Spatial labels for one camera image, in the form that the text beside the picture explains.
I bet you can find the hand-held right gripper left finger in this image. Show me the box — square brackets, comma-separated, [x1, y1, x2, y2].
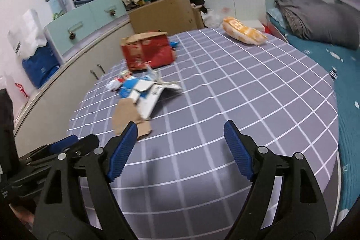
[32, 121, 138, 240]

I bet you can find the brown cardboard piece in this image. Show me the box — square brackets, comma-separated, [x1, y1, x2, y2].
[112, 98, 153, 141]

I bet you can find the white bag with red print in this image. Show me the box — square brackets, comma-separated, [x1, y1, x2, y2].
[0, 74, 30, 114]

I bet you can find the white carton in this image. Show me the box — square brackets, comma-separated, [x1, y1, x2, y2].
[132, 80, 184, 120]

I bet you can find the blue bag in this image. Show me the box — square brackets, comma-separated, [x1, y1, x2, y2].
[22, 42, 61, 89]

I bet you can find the crumpled white plastic bag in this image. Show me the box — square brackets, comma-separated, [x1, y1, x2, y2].
[202, 8, 224, 28]

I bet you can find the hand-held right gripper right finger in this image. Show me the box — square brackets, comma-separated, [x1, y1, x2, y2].
[223, 120, 331, 240]

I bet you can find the teal drawer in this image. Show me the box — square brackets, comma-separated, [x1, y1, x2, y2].
[45, 5, 96, 56]
[90, 0, 127, 24]

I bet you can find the grey checked blanket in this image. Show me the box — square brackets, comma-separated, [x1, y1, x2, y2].
[67, 28, 341, 240]

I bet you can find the orange snack bag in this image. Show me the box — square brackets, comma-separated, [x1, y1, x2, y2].
[222, 16, 268, 45]

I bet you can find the red cardboard box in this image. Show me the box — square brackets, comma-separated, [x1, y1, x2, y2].
[120, 30, 175, 72]

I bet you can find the white cabinet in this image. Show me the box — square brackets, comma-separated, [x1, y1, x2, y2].
[14, 15, 135, 157]

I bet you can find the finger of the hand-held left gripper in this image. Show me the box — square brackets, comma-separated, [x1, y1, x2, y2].
[19, 135, 79, 166]
[69, 134, 100, 157]

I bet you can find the blue white wrapper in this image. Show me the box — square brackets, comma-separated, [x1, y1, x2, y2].
[119, 77, 149, 98]

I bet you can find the large brown cardboard box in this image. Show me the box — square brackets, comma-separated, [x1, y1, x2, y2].
[128, 0, 205, 35]

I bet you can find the white plastic shopping bag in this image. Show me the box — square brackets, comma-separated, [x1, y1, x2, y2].
[8, 9, 47, 61]

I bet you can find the teal bed sheet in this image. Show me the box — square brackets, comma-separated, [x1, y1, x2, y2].
[266, 11, 360, 218]

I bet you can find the red white candy wrapper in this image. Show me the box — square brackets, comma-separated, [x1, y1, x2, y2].
[106, 71, 133, 91]

